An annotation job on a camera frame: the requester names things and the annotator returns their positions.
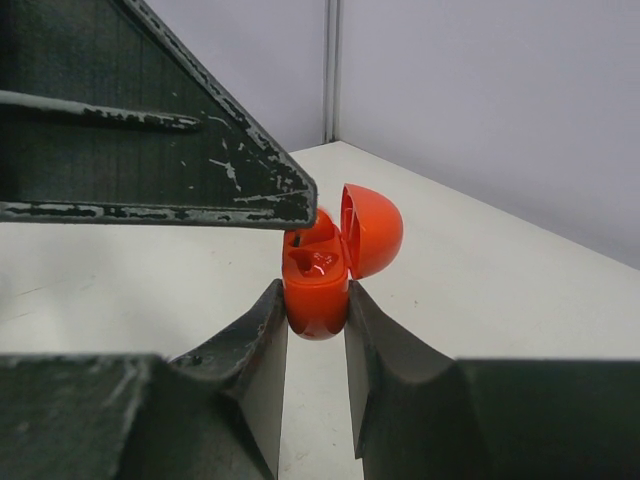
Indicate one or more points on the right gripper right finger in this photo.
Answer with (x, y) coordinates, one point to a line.
(419, 414)

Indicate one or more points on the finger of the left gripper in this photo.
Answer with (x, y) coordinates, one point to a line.
(108, 118)

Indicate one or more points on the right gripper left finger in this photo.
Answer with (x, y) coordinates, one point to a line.
(214, 412)

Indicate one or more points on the red earbud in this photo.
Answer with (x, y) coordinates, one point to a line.
(321, 231)

